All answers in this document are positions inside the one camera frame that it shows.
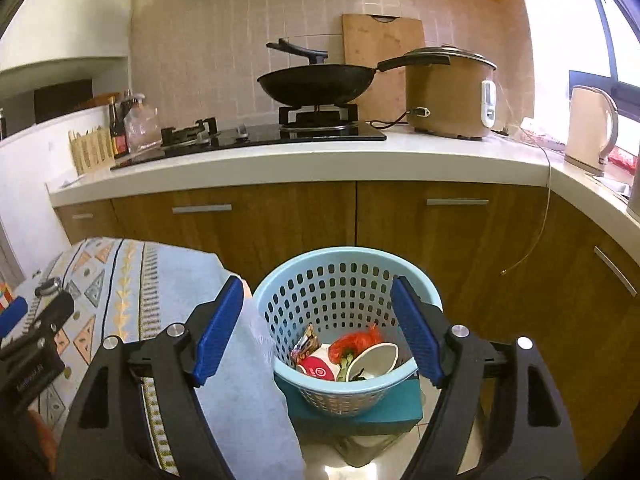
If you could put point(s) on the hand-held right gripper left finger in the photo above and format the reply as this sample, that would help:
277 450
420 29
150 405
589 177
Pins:
220 330

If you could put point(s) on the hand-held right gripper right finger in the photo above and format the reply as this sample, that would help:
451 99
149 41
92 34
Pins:
417 335

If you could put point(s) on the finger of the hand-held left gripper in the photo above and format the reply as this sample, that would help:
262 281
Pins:
12 312

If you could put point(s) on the white paper bowl panda print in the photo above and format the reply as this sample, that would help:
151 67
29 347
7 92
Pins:
375 360

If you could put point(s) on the red-orange plastic bag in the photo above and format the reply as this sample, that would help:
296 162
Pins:
355 342

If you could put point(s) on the brown snack packet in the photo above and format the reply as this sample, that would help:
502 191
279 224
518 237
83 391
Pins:
306 342

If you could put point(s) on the light blue perforated basket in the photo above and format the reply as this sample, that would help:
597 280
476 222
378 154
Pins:
350 254

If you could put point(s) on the teal box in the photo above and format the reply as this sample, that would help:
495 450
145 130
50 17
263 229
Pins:
350 420

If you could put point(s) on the patterned blue tablecloth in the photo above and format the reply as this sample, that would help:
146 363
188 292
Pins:
125 270

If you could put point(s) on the wooden kitchen cabinet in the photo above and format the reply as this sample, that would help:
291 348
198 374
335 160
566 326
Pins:
280 220

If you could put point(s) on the wicker holder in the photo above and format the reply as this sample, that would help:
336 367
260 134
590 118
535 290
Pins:
92 150

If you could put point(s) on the black gas stove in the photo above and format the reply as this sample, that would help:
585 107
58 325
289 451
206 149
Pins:
250 135

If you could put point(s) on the dark sauce bottle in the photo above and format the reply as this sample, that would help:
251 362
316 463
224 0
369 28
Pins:
119 135

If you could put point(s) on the clear plastic bag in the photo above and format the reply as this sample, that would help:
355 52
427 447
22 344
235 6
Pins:
142 127

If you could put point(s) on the brown rice cooker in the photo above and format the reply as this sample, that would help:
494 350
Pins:
445 100

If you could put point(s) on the black wok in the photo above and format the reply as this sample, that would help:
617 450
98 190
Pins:
315 85

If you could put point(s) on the cream electric kettle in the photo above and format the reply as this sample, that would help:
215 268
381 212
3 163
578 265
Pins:
585 130

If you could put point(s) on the wooden cutting board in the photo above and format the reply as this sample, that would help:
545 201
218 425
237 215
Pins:
380 40

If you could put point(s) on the window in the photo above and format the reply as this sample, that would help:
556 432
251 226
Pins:
620 35

